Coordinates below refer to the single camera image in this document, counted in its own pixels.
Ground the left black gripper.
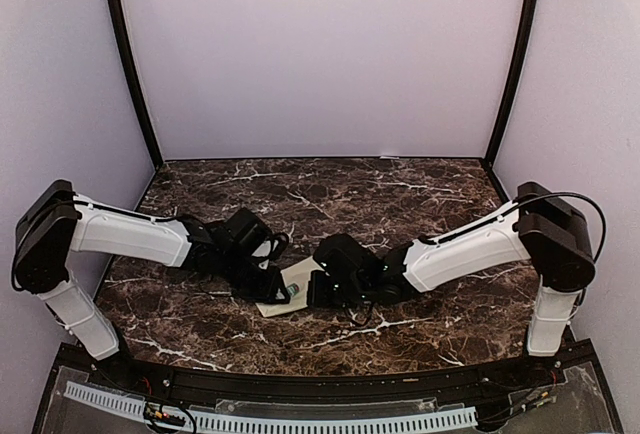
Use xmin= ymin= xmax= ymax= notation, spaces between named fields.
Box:
xmin=218 ymin=249 xmax=288 ymax=304

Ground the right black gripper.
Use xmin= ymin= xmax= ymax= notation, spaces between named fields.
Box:
xmin=305 ymin=270 xmax=369 ymax=310

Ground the green white glue stick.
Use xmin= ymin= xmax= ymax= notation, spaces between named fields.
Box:
xmin=286 ymin=283 xmax=306 ymax=297

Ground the cream paper envelope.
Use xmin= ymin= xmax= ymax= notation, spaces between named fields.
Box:
xmin=256 ymin=257 xmax=321 ymax=318

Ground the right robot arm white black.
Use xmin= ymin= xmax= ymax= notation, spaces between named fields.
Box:
xmin=306 ymin=181 xmax=604 ymax=388

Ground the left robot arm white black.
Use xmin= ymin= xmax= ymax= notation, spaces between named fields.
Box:
xmin=10 ymin=179 xmax=291 ymax=390

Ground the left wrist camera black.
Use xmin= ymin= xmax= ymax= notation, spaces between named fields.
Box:
xmin=223 ymin=208 xmax=290 ymax=269

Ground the white slotted cable duct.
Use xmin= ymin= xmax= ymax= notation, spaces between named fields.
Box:
xmin=63 ymin=381 xmax=477 ymax=433

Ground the black front table rail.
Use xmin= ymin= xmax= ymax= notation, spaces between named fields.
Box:
xmin=82 ymin=328 xmax=571 ymax=408

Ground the small circuit board with wires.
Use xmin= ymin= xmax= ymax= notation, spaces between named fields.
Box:
xmin=142 ymin=403 xmax=186 ymax=428

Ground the left black frame post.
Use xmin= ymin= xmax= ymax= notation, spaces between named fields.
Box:
xmin=107 ymin=0 xmax=164 ymax=170

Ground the black frame post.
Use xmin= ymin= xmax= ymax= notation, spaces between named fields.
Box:
xmin=107 ymin=0 xmax=164 ymax=170
xmin=482 ymin=0 xmax=538 ymax=171

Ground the right black frame post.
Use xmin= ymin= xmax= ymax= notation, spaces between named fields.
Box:
xmin=482 ymin=0 xmax=538 ymax=171

